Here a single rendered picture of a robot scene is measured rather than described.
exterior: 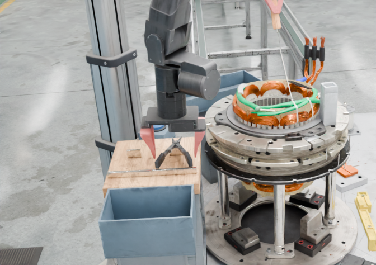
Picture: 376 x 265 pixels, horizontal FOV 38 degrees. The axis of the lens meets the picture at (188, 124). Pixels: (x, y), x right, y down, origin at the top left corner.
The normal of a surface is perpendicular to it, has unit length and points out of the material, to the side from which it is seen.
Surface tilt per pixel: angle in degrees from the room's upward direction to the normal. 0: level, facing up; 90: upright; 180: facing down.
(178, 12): 105
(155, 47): 90
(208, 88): 92
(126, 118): 90
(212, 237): 0
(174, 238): 90
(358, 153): 0
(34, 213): 0
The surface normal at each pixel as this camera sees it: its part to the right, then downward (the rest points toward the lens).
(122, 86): 0.80, 0.21
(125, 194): -0.03, 0.44
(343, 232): -0.07, -0.90
